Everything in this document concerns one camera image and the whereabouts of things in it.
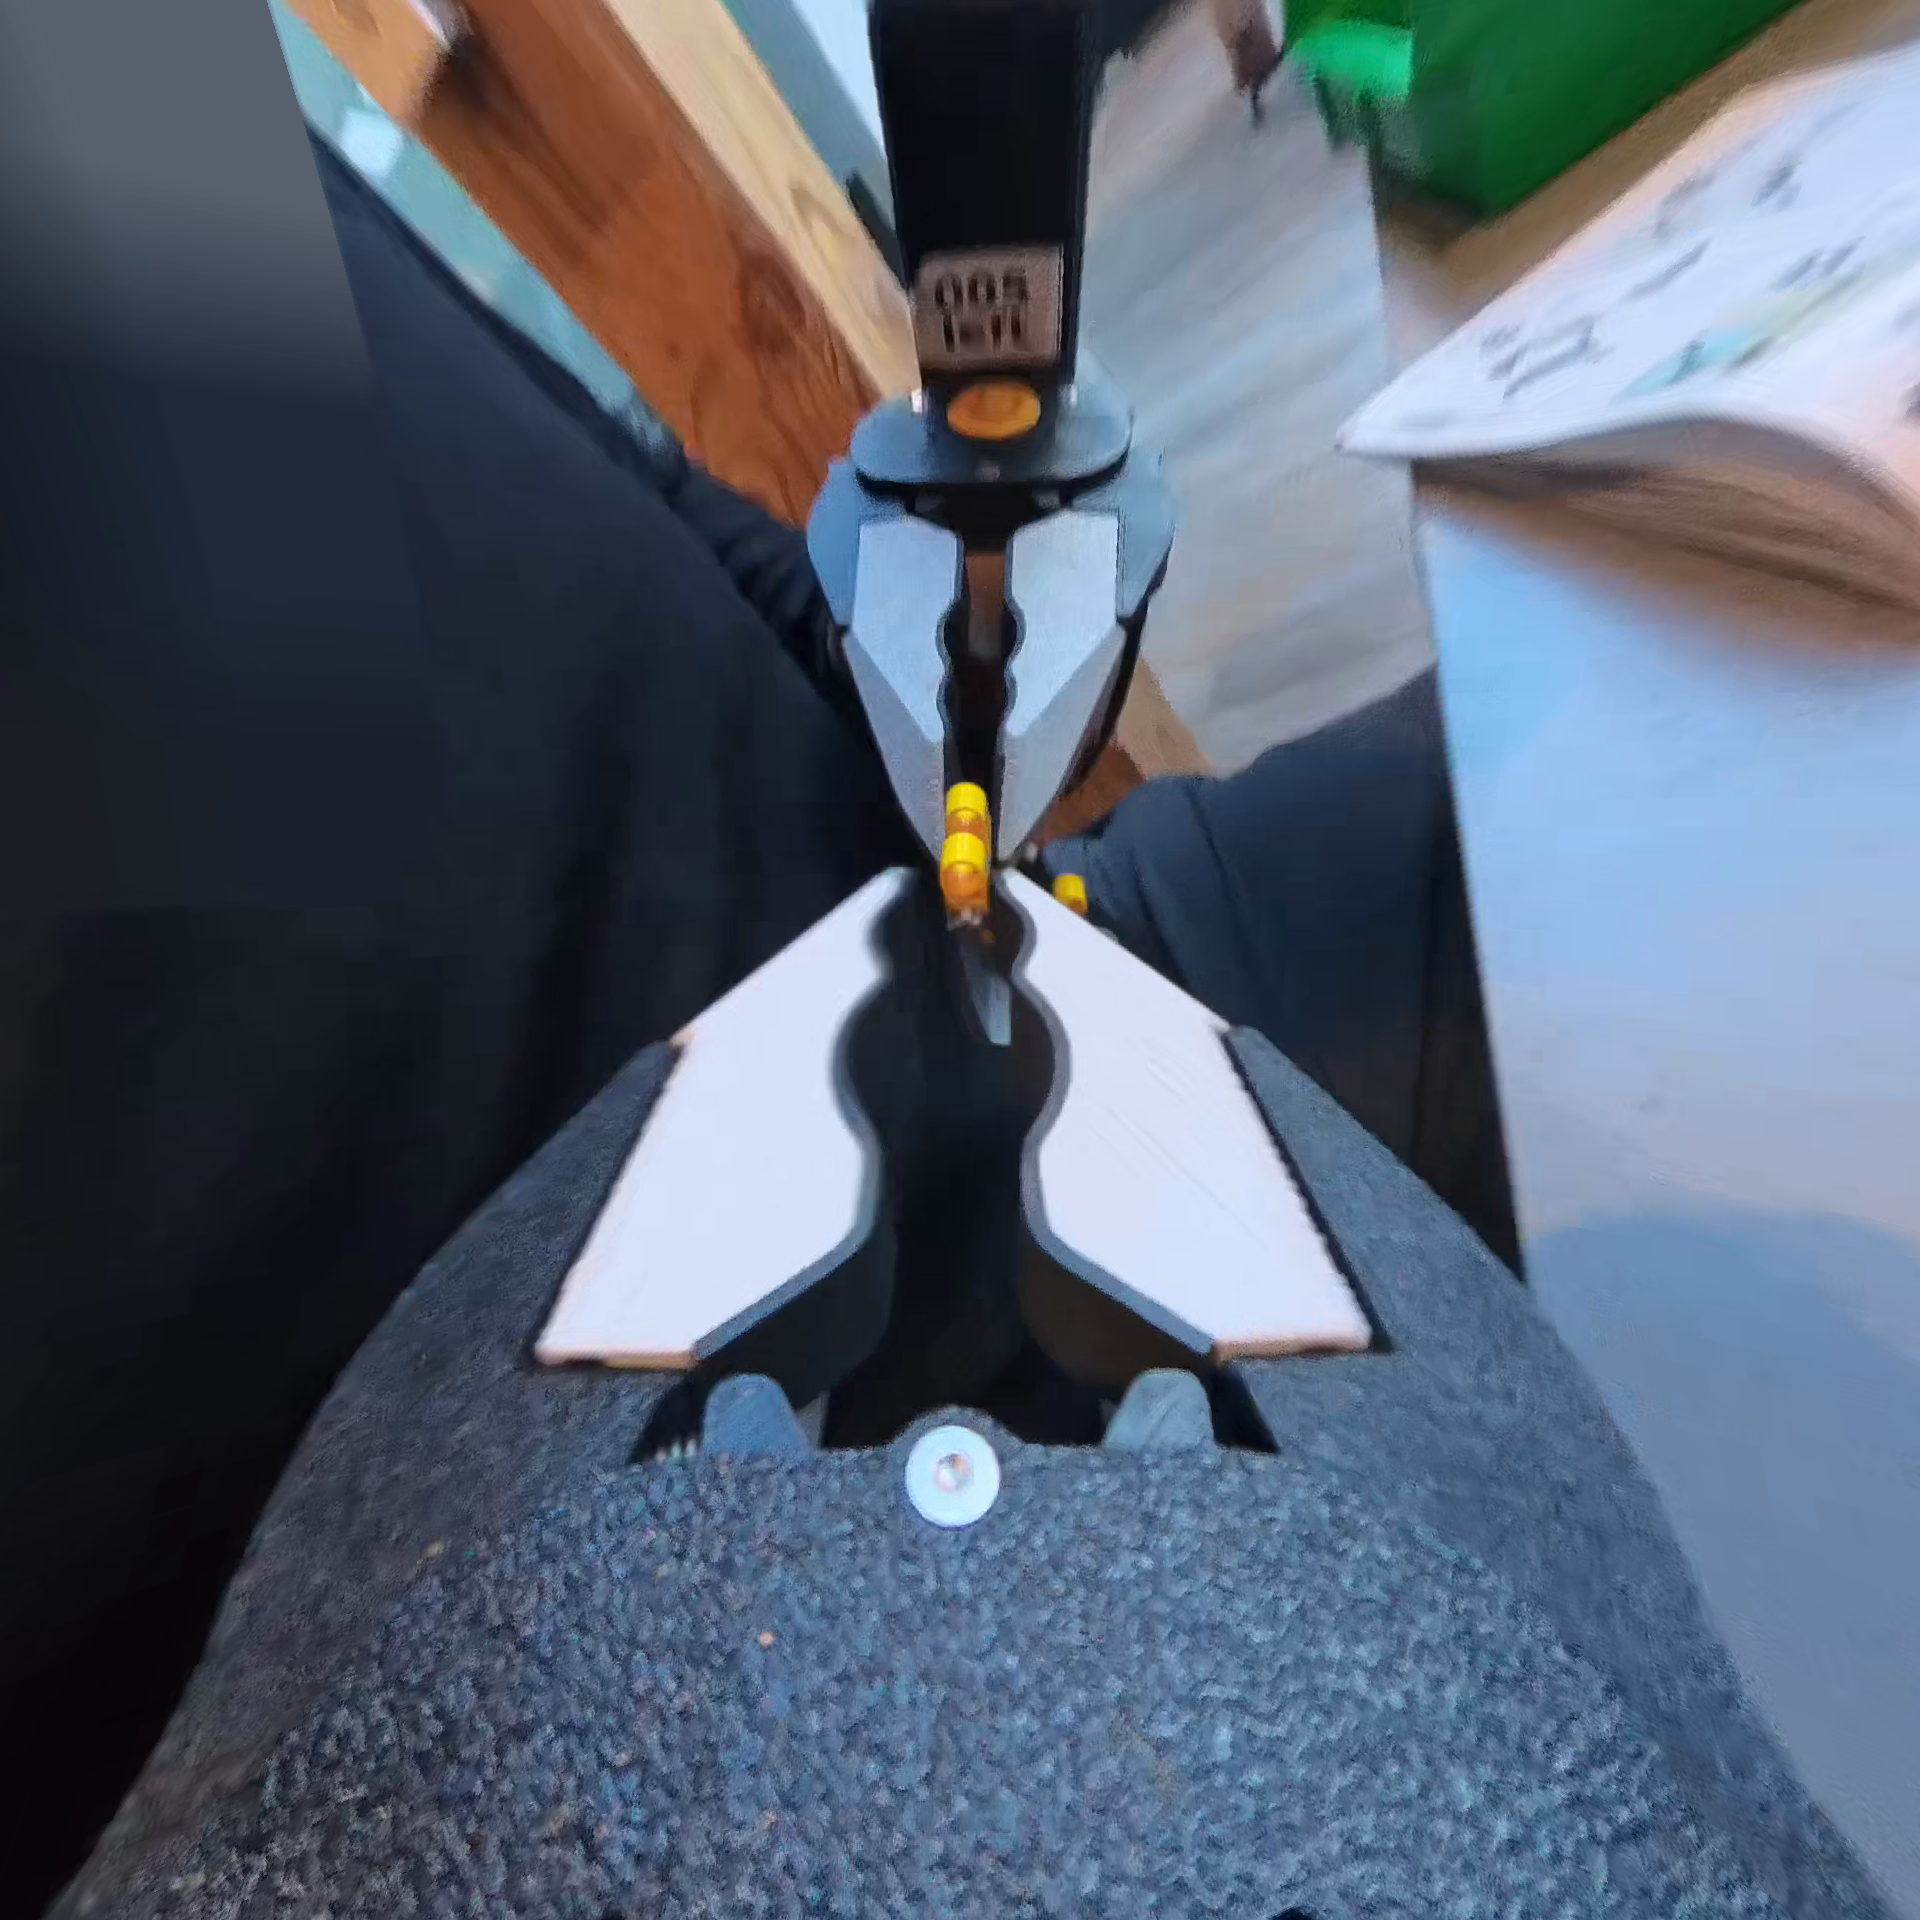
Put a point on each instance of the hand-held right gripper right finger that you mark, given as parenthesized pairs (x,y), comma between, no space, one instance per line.
(1187,1187)

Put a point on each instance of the person's blue trouser leg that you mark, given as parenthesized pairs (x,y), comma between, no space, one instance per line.
(1304,899)

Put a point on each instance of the instruction booklet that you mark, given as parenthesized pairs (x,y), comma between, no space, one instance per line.
(1695,331)

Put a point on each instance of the wooden beam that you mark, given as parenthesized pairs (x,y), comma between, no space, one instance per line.
(645,227)

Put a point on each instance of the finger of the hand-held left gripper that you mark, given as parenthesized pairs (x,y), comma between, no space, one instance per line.
(1073,631)
(899,644)

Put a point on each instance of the green plastic bin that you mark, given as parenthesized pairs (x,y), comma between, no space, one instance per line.
(1517,89)

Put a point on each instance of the grey yellow brick assembly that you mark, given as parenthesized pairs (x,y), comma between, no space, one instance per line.
(965,857)

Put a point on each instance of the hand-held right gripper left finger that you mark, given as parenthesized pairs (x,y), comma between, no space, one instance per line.
(736,1187)

